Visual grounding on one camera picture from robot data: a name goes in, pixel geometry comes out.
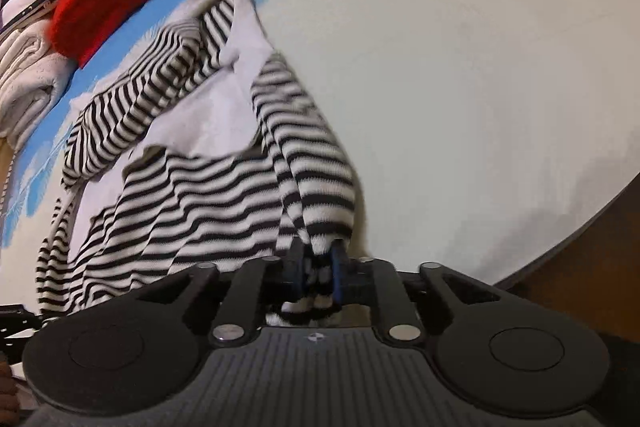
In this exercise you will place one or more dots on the white folded quilt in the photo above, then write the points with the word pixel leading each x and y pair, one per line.
pixel 30 77

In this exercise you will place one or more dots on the striped and white sweater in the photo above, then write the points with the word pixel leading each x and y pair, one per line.
pixel 200 187

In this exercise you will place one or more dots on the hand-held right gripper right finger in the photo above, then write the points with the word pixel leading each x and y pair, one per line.
pixel 338 273

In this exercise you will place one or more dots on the blue and white bedsheet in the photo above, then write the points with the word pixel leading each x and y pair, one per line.
pixel 450 82

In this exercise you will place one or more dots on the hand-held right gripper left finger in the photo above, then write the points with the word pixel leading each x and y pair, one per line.
pixel 297 268

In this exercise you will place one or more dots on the wooden bed frame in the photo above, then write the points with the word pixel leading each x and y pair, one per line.
pixel 590 267

